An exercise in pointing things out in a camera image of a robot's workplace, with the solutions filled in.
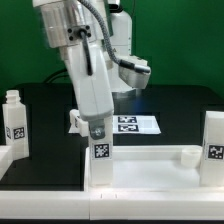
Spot black cables at base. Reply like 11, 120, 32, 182
44, 68, 71, 84

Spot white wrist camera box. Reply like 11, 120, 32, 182
118, 56, 151, 89

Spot paper sheet with markers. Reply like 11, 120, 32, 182
68, 114, 162, 136

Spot grey braided cable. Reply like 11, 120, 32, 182
77, 0, 151, 74

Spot white front fence bar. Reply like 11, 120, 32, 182
0, 191, 224, 220

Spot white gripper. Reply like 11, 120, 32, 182
65, 44, 114, 140

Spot white desk top tray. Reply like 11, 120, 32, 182
84, 145, 224, 192

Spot white left fence block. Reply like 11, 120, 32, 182
0, 146, 13, 180

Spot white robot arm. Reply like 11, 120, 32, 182
32, 0, 151, 141

